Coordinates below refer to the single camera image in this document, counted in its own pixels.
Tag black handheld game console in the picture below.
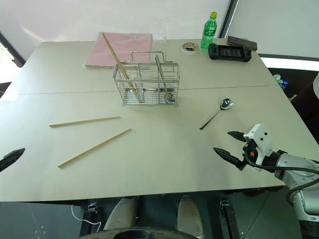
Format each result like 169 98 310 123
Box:
208 43 253 61

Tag metal spoon with straight handle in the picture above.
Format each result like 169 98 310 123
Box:
199 98 234 130

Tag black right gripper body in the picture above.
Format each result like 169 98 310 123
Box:
238 139 259 172

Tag black vertical window frame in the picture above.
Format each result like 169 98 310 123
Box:
218 0 240 39

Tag black table leg bracket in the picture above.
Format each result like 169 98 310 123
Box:
218 198 240 239
79 202 100 238

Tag black slanted frame bar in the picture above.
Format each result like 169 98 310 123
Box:
0 31 26 68

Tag green plastic bottle yellow cap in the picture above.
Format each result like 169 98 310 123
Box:
200 11 218 50

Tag small blue and white items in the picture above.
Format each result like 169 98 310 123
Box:
272 74 290 88

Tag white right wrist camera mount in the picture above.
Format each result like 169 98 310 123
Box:
243 123 274 166

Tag thin white cable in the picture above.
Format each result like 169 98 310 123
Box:
71 205 102 233

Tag white tape roll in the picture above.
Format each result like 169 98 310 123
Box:
181 42 198 54

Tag stainless steel wire cutlery basket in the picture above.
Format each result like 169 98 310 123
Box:
112 51 180 108

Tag pink paper pad in sleeve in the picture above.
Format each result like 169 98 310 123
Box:
84 31 154 69

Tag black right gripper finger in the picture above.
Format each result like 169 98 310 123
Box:
227 130 246 143
213 147 243 168

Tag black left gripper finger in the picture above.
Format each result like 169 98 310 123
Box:
0 147 26 173

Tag wooden chopstick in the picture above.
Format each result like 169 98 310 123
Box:
102 32 141 103
48 116 121 128
57 128 132 168

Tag dark brown rectangular box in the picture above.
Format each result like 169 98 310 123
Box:
227 35 258 51

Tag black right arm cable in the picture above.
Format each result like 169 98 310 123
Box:
245 155 319 206

